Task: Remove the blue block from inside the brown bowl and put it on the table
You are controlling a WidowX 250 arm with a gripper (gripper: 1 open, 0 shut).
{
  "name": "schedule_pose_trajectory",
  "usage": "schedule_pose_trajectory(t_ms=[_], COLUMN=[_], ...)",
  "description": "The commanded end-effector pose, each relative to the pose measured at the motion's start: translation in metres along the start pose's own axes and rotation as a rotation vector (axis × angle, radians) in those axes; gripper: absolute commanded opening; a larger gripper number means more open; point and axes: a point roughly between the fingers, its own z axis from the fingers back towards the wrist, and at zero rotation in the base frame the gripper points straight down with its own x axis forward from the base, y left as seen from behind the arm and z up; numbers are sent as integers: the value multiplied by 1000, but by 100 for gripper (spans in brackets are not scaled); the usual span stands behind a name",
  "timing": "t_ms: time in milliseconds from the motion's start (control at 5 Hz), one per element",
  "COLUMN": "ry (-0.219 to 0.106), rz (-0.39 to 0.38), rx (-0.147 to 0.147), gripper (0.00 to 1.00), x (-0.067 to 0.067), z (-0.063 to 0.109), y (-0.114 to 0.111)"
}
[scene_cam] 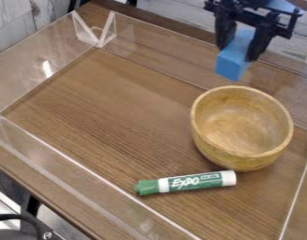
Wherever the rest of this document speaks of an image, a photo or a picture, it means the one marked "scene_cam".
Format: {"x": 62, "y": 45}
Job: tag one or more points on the brown wooden bowl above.
{"x": 242, "y": 127}

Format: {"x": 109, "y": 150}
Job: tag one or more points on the black equipment bottom left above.
{"x": 22, "y": 227}

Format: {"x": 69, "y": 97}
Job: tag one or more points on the green Expo marker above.
{"x": 186, "y": 182}

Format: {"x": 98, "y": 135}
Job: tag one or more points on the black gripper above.
{"x": 273, "y": 17}

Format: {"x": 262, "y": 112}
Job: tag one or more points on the clear acrylic tray walls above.
{"x": 97, "y": 92}

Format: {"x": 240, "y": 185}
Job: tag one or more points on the blue rectangular block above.
{"x": 232, "y": 64}

